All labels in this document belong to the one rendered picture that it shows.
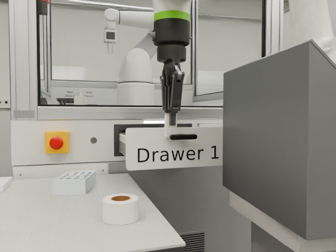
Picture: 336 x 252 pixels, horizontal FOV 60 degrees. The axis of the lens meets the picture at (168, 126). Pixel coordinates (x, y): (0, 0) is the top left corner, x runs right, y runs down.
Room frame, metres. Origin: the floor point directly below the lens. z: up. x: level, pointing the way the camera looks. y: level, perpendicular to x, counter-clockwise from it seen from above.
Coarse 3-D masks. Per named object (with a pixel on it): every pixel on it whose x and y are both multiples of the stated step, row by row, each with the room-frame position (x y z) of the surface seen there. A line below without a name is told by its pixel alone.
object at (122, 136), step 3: (120, 135) 0.99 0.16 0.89; (123, 135) 0.95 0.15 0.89; (120, 138) 0.99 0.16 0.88; (123, 138) 0.93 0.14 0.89; (120, 141) 0.98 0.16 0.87; (123, 141) 0.93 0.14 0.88; (120, 144) 0.98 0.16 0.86; (123, 144) 0.91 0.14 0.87; (120, 147) 0.98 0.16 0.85; (123, 147) 0.91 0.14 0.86; (120, 150) 0.98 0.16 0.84; (123, 150) 0.91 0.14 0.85; (123, 153) 0.91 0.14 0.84
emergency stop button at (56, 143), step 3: (51, 138) 0.89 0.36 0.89; (54, 138) 0.89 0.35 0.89; (57, 138) 0.89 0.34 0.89; (60, 138) 0.90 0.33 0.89; (51, 141) 0.89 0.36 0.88; (54, 141) 0.89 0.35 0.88; (57, 141) 0.89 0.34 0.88; (60, 141) 0.90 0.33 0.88; (51, 144) 0.89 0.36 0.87; (54, 144) 0.89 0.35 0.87; (57, 144) 0.89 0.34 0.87; (60, 144) 0.90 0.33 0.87; (51, 147) 0.89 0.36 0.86; (54, 147) 0.89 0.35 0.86; (57, 147) 0.89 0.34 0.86; (60, 147) 0.90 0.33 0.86
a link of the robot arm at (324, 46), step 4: (328, 40) 0.74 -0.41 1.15; (332, 40) 0.72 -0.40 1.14; (320, 44) 0.76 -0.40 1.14; (324, 44) 0.74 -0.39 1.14; (328, 44) 0.72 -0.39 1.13; (332, 44) 0.70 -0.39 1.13; (324, 48) 0.73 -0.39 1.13; (328, 48) 0.71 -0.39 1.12; (332, 48) 0.68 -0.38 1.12; (328, 52) 0.69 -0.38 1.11; (332, 52) 0.67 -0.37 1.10; (328, 56) 0.67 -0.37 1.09; (332, 56) 0.65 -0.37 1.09; (332, 60) 0.65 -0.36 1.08
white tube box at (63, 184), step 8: (64, 176) 0.79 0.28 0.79; (88, 176) 0.77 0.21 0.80; (56, 184) 0.73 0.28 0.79; (64, 184) 0.73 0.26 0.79; (72, 184) 0.73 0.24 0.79; (80, 184) 0.73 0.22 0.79; (88, 184) 0.77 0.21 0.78; (56, 192) 0.73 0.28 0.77; (64, 192) 0.73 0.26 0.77; (72, 192) 0.73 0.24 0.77; (80, 192) 0.73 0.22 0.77
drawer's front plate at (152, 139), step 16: (128, 128) 0.75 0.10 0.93; (144, 128) 0.76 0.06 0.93; (160, 128) 0.77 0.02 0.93; (192, 128) 0.80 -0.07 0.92; (208, 128) 0.81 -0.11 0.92; (128, 144) 0.75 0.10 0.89; (144, 144) 0.76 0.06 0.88; (160, 144) 0.77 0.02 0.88; (176, 144) 0.79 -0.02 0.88; (192, 144) 0.80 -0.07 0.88; (208, 144) 0.81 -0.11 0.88; (128, 160) 0.75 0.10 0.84; (160, 160) 0.77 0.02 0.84; (176, 160) 0.79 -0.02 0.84; (192, 160) 0.80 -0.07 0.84; (208, 160) 0.81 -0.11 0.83
